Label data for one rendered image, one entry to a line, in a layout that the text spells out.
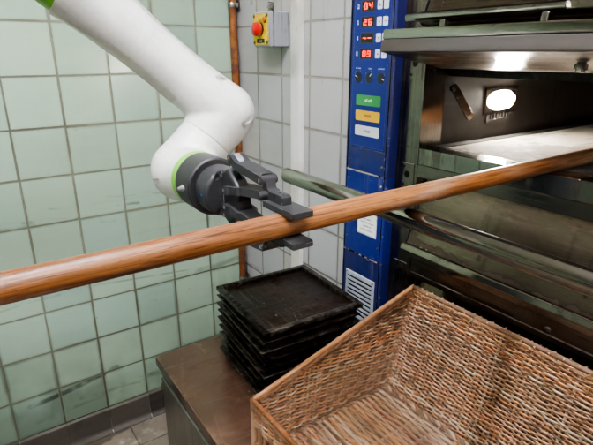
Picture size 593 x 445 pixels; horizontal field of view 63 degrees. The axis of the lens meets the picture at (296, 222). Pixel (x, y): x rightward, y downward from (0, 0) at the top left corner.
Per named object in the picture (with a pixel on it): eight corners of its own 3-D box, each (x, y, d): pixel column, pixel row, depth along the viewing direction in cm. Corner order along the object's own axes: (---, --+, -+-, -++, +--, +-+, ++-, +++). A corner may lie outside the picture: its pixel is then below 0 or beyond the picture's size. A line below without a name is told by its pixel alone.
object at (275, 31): (272, 47, 158) (271, 13, 155) (289, 47, 150) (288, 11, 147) (252, 47, 154) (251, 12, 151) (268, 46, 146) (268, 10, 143)
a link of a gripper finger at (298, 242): (263, 228, 63) (263, 233, 63) (293, 245, 57) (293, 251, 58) (282, 223, 64) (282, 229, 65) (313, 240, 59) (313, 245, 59)
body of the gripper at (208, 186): (236, 157, 77) (266, 169, 69) (239, 208, 80) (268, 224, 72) (192, 163, 73) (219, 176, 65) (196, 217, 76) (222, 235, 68)
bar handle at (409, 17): (399, 42, 100) (404, 44, 101) (557, 39, 74) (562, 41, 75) (404, 12, 99) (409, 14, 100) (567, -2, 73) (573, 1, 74)
